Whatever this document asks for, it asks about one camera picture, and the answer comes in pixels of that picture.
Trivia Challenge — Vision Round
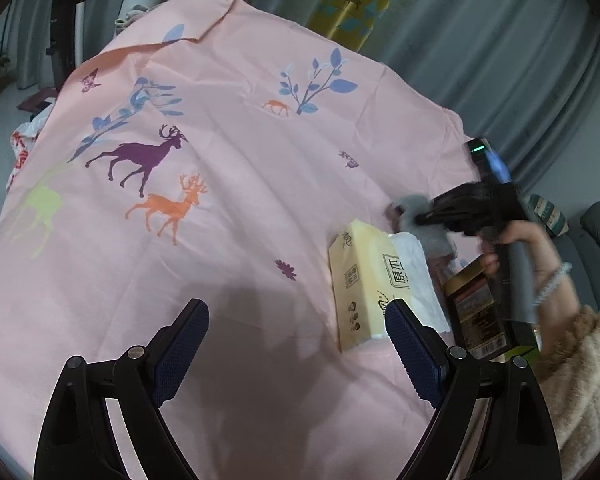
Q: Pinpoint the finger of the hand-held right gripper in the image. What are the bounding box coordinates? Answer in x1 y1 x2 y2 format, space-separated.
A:
415 187 473 233

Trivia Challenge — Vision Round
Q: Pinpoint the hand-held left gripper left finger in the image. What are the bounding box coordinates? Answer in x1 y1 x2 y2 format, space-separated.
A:
32 298 211 480

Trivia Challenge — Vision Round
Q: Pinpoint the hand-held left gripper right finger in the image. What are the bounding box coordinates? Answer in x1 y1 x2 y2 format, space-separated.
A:
384 298 563 480

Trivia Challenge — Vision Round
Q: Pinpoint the grey cloth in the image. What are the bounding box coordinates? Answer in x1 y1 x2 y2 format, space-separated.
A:
386 192 458 261

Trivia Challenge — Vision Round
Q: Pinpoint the yellow tissue pack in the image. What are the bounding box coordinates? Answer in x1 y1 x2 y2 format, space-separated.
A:
327 219 452 353

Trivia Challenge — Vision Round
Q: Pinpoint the person's right forearm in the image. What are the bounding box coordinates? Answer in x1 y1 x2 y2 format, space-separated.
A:
530 270 600 480

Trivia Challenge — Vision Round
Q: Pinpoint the person's right hand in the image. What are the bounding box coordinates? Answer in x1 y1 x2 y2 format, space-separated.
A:
479 219 563 293

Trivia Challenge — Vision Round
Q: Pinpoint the striped cushion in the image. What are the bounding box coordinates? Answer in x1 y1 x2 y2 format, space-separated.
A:
526 194 571 237

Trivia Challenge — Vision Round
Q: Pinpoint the grey curtain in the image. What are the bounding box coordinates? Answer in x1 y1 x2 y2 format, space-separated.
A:
0 0 600 201

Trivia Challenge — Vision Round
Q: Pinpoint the pink deer print bedsheet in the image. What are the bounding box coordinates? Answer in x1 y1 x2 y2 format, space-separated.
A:
0 0 486 480

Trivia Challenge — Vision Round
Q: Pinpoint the yellow patterned curtain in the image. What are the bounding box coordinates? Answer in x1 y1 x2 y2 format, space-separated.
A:
190 0 411 53

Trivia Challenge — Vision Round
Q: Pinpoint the red white plastic bag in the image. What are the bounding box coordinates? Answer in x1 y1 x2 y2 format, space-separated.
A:
5 105 56 193

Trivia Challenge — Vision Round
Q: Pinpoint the black floor stand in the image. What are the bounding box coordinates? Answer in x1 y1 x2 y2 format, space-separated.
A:
45 0 88 88

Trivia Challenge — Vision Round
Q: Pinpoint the white bead bracelet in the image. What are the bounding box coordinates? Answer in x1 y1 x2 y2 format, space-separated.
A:
532 261 573 307

